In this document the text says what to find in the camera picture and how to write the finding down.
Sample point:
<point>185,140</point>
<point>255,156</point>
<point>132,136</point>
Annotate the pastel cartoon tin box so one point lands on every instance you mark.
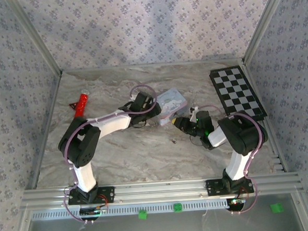
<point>171,102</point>

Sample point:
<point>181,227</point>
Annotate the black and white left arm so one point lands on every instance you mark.
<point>80,143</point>

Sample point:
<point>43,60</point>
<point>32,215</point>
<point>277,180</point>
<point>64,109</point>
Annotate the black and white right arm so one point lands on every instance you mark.
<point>244,136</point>

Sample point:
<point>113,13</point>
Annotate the black and white checkerboard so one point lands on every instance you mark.
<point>236,92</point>

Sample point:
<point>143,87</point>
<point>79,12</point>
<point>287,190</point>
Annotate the red glitter tube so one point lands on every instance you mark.
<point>82,104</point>

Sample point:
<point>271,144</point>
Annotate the black triangle marker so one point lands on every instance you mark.
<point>72,105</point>

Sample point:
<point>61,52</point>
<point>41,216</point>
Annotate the green block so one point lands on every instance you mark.
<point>142,214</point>
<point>178,207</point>
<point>276,208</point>

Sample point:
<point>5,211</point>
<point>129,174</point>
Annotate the grey metal sheet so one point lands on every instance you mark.
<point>163,227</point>

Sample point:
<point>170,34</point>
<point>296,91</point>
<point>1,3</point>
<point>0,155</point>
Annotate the aluminium back rail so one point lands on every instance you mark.
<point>153,65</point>

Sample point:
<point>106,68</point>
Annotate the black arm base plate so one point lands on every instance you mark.
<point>107,194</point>
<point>213,187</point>

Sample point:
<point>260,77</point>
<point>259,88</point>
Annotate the wide aluminium mounting rail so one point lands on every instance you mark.
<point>161,191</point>

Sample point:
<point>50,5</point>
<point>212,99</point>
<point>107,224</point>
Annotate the aluminium side rail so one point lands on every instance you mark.
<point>271,139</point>
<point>44,132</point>

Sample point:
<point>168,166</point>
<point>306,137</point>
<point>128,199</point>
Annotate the aluminium frame post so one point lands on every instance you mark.
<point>265,19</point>
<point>34,39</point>

